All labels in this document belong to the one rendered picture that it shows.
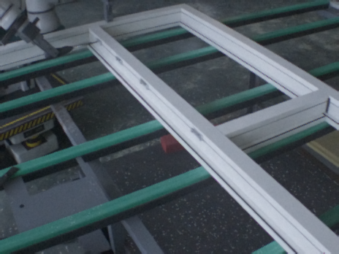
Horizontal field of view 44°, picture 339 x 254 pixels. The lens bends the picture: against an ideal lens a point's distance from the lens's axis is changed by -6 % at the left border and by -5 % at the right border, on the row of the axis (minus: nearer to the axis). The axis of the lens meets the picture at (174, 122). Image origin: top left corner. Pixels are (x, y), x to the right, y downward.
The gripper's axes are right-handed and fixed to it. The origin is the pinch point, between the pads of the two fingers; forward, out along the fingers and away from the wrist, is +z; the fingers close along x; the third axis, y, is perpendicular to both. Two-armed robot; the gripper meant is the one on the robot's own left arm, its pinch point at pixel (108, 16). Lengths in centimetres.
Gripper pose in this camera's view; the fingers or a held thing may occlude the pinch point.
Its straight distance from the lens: 177.1
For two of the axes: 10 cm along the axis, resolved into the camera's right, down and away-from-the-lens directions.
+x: -5.0, -4.8, 7.2
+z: 0.1, 8.3, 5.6
